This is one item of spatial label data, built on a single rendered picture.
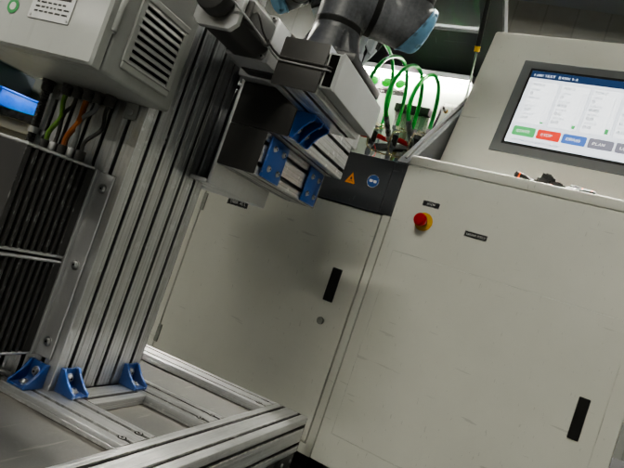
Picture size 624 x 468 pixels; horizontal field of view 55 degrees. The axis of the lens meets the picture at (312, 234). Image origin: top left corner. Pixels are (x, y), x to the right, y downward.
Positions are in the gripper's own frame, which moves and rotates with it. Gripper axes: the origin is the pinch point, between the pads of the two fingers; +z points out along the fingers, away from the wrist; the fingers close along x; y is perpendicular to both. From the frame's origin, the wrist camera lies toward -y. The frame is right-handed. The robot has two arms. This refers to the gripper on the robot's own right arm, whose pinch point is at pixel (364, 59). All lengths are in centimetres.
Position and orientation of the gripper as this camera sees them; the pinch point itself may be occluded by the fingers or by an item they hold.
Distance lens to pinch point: 189.6
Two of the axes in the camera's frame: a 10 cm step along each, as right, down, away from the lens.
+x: 8.3, 2.6, -4.9
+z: -3.2, 9.5, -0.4
